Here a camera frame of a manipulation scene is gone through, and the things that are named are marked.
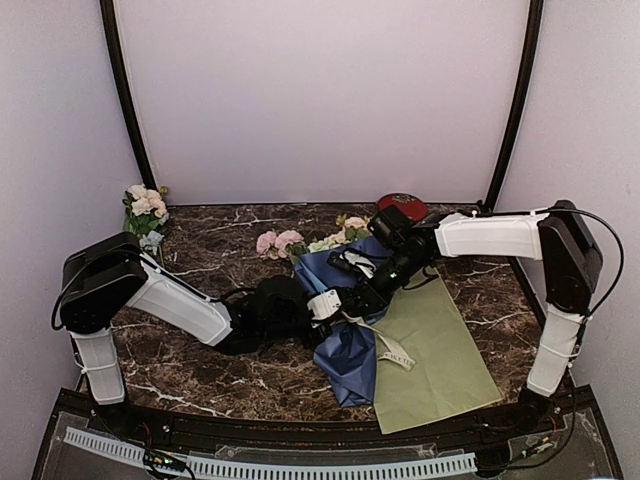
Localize pink rose stem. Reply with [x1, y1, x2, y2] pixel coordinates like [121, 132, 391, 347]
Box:
[256, 230, 309, 263]

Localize white slotted cable duct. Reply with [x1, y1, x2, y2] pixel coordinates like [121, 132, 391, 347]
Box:
[63, 427, 477, 479]

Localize red decorated round plate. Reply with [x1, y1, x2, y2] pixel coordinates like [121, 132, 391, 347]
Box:
[376, 193, 428, 222]

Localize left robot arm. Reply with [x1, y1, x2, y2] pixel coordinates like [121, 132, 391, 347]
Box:
[51, 232, 341, 436]

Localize light blue wrapping paper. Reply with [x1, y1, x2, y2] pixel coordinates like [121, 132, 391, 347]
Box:
[294, 250, 377, 407]

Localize black frame post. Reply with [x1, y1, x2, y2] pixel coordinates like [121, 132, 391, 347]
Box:
[483, 0, 544, 211]
[99, 0, 157, 188]

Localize cream rose stem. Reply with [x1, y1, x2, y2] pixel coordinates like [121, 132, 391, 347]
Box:
[334, 214, 371, 245]

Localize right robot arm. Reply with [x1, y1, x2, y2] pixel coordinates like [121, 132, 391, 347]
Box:
[340, 200, 626, 434]

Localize remaining white rose stems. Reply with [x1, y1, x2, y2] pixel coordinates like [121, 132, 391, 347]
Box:
[122, 184, 170, 264]

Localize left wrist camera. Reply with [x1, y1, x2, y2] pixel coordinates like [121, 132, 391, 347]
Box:
[255, 275, 308, 320]

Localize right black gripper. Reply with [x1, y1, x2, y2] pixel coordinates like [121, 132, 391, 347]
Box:
[349, 249, 428, 318]

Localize right black frame post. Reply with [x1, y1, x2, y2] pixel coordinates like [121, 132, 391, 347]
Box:
[483, 0, 544, 211]

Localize left black frame post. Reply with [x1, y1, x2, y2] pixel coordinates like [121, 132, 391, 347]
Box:
[99, 0, 157, 188]

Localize cream ribbon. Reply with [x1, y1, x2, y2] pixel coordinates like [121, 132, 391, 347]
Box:
[343, 313, 416, 371]

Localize yellow-green wrapping paper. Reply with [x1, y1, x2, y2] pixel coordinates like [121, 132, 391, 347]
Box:
[374, 278, 502, 434]

